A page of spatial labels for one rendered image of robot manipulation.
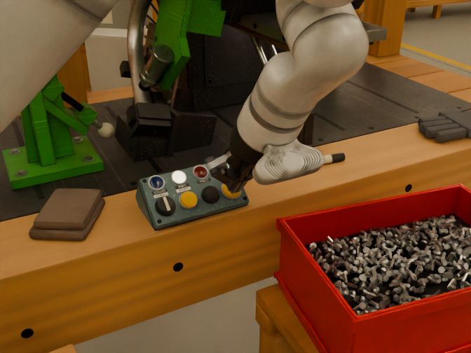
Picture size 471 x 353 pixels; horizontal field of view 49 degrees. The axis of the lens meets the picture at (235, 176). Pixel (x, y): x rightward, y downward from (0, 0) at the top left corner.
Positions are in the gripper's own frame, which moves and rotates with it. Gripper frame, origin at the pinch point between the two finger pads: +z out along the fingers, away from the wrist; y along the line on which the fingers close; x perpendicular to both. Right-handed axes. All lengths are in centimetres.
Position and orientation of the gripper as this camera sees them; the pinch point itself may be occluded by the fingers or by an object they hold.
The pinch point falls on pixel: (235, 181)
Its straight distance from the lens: 75.7
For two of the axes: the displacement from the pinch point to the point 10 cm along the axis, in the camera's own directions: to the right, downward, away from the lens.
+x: 3.8, 8.5, -3.6
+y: -8.9, 2.2, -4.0
